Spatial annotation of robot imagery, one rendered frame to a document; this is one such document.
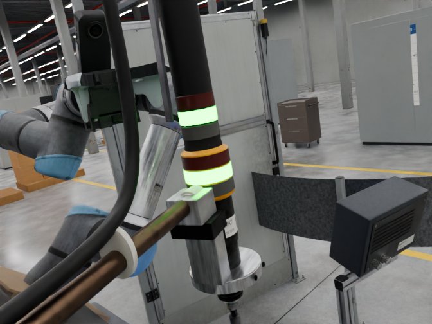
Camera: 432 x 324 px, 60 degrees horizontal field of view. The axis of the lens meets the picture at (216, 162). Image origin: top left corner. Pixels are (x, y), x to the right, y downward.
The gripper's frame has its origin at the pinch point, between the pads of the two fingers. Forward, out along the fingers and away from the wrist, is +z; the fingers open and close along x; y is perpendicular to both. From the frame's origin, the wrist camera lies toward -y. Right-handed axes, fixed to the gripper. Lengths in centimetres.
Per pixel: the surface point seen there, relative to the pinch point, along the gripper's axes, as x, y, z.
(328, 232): -138, 105, -109
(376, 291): -179, 166, -112
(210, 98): -1.1, 4.3, 17.4
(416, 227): -80, 55, -16
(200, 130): 0.4, 6.7, 17.3
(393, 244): -70, 56, -16
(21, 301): 15.9, 10.5, 27.7
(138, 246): 9.3, 11.9, 23.4
